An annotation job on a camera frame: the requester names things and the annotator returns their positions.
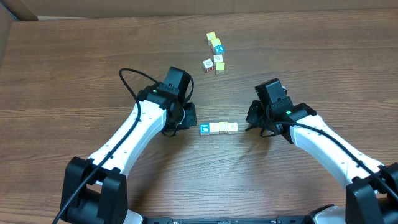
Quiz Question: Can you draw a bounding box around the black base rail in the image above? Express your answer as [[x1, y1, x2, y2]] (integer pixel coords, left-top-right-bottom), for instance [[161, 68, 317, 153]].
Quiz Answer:
[[142, 215, 313, 224]]

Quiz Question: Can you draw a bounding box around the blue X block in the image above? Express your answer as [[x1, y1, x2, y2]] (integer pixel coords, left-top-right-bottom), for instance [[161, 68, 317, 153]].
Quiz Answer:
[[213, 45, 225, 54]]

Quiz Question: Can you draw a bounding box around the white block blue side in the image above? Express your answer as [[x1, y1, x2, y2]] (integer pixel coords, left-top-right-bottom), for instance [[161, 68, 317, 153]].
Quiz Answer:
[[228, 122, 238, 134]]

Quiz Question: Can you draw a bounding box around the yellow block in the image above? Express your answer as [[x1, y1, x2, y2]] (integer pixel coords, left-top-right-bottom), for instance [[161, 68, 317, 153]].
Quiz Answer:
[[210, 38, 221, 49], [215, 62, 225, 75], [206, 32, 216, 45]]

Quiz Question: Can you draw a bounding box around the yellow block lower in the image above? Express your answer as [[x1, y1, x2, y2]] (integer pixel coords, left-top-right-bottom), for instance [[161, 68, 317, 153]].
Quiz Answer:
[[215, 62, 225, 75]]

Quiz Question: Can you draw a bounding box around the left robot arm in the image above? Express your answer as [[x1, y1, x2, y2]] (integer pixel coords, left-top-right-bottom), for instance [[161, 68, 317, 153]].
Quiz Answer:
[[53, 67, 197, 224]]

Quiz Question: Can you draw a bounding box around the white block red side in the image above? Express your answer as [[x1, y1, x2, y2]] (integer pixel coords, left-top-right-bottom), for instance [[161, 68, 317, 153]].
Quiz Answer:
[[203, 58, 215, 73]]

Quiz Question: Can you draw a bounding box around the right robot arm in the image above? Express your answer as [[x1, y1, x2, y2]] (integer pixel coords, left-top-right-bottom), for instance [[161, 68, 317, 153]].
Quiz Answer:
[[246, 78, 397, 224]]

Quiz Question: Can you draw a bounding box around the red I block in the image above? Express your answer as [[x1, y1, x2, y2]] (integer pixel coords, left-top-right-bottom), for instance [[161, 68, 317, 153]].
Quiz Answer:
[[209, 123, 220, 134]]

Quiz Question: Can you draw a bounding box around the yellow block far top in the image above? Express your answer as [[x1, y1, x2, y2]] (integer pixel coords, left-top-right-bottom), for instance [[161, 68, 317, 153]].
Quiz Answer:
[[206, 32, 216, 45]]

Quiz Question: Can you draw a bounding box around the blue L block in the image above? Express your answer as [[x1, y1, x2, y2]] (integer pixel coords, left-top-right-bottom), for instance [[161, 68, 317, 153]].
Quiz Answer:
[[200, 123, 210, 136]]

